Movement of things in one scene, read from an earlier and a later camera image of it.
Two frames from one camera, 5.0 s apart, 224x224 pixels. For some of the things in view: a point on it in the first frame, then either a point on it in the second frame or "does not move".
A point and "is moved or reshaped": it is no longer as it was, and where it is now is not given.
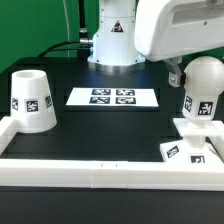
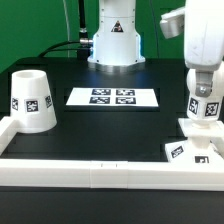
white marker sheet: (139, 97) does not move
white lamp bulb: (204, 83) is moved or reshaped
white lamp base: (193, 150) does not move
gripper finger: (177, 77) to (203, 83)
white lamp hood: (31, 101) does not move
